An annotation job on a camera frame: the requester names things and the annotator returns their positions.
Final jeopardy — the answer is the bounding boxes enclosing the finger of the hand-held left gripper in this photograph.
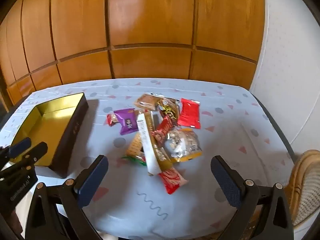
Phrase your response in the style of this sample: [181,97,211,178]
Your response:
[0,137,32,161]
[0,142,48,179]

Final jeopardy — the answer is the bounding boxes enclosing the orange cracker packet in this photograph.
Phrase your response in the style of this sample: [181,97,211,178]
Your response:
[125,132,143,158]

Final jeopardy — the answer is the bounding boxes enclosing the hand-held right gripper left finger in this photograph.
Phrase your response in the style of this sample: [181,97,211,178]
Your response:
[25,155,109,240]

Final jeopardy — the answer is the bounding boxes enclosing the tan candy packet red ends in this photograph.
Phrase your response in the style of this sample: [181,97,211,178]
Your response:
[107,113,121,127]

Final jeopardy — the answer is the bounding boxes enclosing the wicker chair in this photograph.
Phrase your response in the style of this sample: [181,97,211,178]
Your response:
[285,149,320,228]

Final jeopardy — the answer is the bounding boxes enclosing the purple snack packet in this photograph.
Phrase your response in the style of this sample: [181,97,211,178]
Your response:
[114,108,139,136]

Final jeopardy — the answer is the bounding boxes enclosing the long gold snack bar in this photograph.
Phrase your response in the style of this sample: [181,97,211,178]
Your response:
[146,111,173,173]

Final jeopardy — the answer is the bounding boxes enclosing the clear yellow-edged nut bag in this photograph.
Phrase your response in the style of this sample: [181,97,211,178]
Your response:
[167,127,203,163]

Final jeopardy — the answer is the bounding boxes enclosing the wooden wardrobe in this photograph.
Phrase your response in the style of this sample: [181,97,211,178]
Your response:
[0,0,266,107]

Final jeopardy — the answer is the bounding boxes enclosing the light patterned tablecloth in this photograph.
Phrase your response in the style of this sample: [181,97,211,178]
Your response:
[0,79,297,239]

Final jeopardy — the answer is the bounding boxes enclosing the long white snack box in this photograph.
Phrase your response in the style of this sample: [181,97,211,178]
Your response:
[136,112,161,177]

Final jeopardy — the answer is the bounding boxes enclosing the black gold tan sachet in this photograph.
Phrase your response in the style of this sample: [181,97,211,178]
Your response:
[159,97,181,121]

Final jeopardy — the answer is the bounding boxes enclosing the brown biscuit packet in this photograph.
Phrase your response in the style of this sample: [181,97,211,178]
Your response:
[133,93,161,111]

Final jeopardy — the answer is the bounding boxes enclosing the plain red snack packet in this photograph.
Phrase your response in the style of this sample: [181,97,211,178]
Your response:
[177,98,201,130]

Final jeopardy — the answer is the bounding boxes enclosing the green red snack packet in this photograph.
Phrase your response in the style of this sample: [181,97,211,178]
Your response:
[121,154,148,167]

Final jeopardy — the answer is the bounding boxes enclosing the black tin box gold inside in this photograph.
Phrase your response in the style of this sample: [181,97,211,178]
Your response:
[10,92,89,179]

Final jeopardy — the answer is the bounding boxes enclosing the red wafer packet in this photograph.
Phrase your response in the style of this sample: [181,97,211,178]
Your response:
[152,117,173,145]
[158,167,188,195]

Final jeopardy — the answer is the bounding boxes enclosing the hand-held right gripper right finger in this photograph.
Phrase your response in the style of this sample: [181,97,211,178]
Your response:
[210,155,294,240]

